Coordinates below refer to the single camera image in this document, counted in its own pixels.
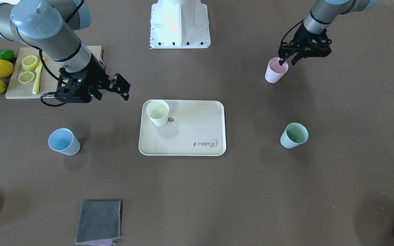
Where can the mint green cup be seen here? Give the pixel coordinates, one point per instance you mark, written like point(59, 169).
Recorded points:
point(293, 135)

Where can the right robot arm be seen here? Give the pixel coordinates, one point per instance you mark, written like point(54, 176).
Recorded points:
point(50, 26)

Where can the cream rabbit serving tray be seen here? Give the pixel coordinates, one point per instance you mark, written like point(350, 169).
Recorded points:
point(195, 128)

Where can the light blue cup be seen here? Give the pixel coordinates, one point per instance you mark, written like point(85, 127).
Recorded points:
point(64, 141)

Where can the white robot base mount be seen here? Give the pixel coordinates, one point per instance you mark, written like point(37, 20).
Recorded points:
point(179, 24)

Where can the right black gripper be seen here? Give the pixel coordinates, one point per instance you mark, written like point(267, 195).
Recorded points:
point(95, 74)

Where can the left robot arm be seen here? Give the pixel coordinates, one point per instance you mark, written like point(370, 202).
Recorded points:
point(324, 12)

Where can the lower lemon slice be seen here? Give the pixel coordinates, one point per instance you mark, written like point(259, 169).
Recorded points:
point(26, 77)

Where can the grey folded cloth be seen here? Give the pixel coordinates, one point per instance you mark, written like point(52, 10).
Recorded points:
point(99, 223)

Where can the pink cup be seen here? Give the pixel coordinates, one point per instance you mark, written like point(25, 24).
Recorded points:
point(275, 71)

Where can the yellow plastic knife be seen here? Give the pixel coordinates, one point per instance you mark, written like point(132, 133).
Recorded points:
point(38, 70)

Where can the bamboo cutting board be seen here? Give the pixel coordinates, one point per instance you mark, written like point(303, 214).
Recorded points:
point(17, 90)

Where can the upper lemon slice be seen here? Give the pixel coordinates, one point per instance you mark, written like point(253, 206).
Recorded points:
point(29, 63)

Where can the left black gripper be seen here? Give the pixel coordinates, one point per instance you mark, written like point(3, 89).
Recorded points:
point(311, 38)

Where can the pale yellow cup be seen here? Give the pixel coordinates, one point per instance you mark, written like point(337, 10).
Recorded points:
point(158, 112)

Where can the whole lemon near lime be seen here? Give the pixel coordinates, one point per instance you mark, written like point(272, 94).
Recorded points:
point(6, 69)

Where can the lemon slice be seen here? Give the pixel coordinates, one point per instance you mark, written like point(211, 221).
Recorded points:
point(26, 77)
point(29, 63)

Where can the green lime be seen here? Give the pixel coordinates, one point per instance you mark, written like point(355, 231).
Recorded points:
point(7, 54)

